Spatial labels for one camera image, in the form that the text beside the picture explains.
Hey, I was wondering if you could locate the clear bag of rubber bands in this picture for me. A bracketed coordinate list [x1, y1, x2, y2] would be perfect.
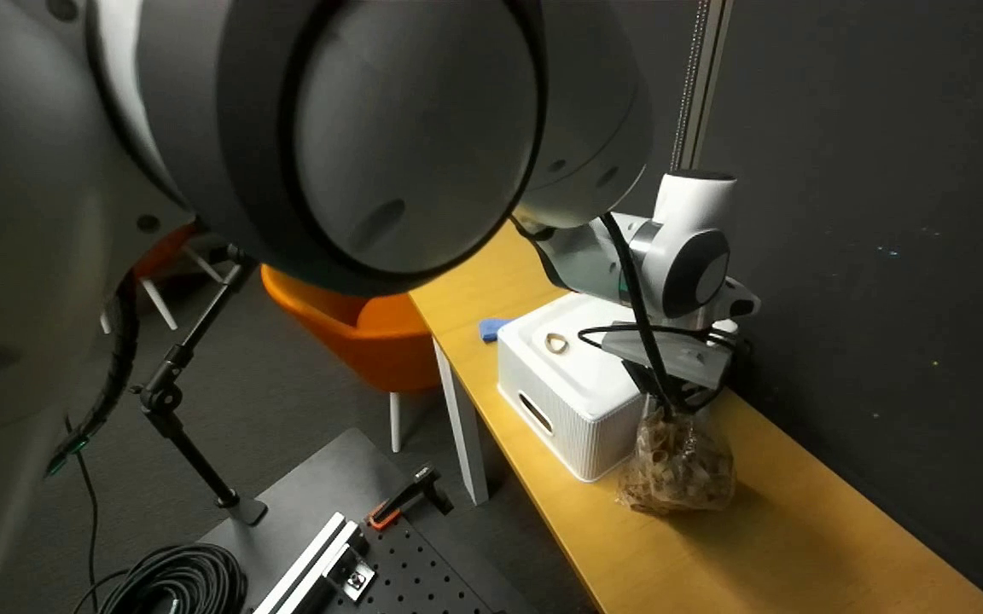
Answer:
[621, 388, 741, 518]

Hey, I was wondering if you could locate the white table leg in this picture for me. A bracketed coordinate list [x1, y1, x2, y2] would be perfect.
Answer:
[431, 338, 491, 509]

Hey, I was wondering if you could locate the clamp with orange handle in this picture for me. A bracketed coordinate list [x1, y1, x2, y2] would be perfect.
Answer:
[363, 460, 459, 537]

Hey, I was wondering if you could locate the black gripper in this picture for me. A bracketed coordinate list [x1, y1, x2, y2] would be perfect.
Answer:
[626, 316, 744, 396]

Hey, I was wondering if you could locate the black perforated breadboard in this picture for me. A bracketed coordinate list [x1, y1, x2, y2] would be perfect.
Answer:
[331, 522, 494, 614]

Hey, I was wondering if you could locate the black tripod stand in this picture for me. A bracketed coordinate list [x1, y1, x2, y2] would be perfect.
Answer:
[131, 256, 274, 530]

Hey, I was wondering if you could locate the white plastic box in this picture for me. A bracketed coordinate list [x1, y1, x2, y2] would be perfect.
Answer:
[494, 289, 744, 486]

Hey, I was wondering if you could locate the coiled black cable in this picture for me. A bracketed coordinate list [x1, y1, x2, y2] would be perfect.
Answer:
[71, 544, 253, 614]

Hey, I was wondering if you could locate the aluminium wall profile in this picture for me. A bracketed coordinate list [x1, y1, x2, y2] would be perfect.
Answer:
[671, 0, 739, 174]

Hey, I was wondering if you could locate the orange plastic chair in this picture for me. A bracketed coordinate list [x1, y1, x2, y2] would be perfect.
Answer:
[127, 218, 233, 336]
[257, 262, 444, 456]

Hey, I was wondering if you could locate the aluminium rail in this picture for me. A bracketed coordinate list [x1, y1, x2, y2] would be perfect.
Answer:
[251, 509, 382, 614]

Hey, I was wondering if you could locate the grey metal plate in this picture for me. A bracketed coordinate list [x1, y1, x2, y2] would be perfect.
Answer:
[195, 423, 518, 614]

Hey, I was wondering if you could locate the thick black cable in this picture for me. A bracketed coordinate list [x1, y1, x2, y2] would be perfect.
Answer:
[46, 276, 142, 473]

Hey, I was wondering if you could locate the thin black wire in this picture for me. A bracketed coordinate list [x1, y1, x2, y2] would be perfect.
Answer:
[61, 417, 103, 601]

